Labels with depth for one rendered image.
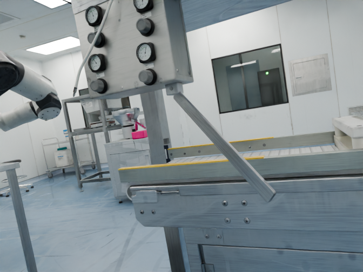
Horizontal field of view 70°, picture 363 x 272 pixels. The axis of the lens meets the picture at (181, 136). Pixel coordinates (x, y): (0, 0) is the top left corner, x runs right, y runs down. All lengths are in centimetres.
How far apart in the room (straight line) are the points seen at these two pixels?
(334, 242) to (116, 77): 55
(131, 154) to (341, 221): 276
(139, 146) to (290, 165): 266
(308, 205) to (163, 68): 37
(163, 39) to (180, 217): 38
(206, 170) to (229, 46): 523
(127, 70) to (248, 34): 522
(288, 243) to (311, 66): 515
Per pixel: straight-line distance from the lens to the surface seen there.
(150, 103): 91
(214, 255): 69
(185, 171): 57
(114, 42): 60
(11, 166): 186
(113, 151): 325
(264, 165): 52
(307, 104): 564
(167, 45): 54
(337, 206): 55
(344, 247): 63
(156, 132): 91
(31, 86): 96
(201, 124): 50
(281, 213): 55
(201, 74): 572
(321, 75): 566
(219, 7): 79
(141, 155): 309
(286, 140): 78
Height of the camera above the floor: 94
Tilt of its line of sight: 4 degrees down
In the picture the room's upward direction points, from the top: 9 degrees counter-clockwise
